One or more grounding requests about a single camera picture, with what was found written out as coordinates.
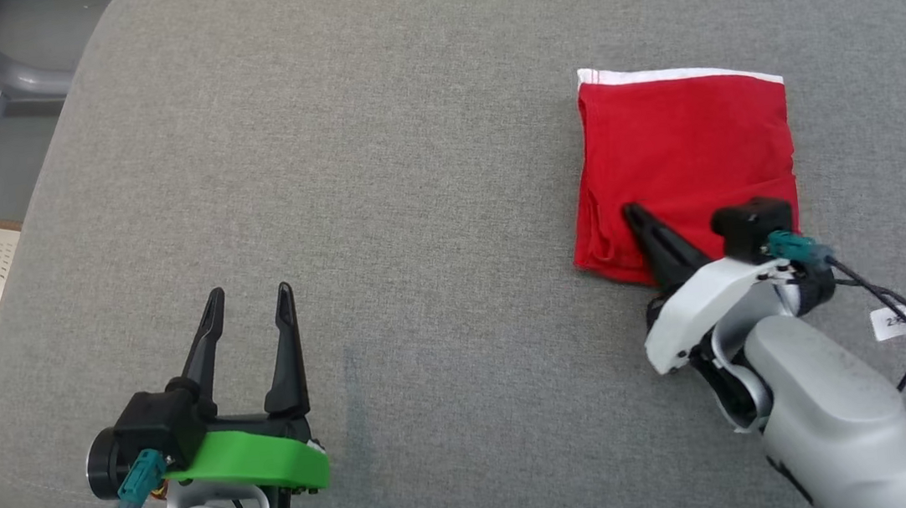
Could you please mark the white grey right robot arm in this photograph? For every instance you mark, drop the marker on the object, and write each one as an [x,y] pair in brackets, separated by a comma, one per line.
[840,415]

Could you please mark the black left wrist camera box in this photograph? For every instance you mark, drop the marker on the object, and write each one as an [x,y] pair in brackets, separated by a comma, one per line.
[151,424]

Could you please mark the red shirt with wide white stripe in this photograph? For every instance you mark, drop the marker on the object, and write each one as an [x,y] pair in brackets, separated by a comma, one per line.
[686,145]

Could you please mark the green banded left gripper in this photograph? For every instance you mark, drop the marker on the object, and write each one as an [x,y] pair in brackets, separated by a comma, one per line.
[256,460]

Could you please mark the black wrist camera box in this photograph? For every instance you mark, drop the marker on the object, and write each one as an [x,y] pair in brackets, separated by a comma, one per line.
[151,424]
[753,222]

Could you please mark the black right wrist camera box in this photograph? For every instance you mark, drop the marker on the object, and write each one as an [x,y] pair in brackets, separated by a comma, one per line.
[753,222]

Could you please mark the grey fabric sofa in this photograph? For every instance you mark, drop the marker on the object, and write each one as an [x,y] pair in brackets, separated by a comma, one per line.
[410,166]

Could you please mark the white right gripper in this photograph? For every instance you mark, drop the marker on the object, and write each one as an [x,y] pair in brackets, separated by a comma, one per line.
[702,299]

